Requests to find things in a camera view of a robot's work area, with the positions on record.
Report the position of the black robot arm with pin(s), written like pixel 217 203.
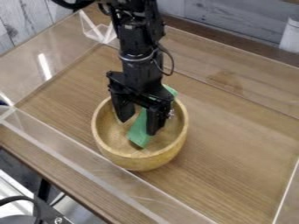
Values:
pixel 140 27

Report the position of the brown wooden bowl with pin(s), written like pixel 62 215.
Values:
pixel 121 151

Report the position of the white cylindrical container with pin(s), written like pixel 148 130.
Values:
pixel 290 40

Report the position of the black table leg bracket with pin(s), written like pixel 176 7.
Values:
pixel 50 216

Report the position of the green rectangular block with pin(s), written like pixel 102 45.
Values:
pixel 137 134

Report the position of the clear acrylic tray wall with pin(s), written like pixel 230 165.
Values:
pixel 236 175

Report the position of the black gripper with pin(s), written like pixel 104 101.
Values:
pixel 138 86

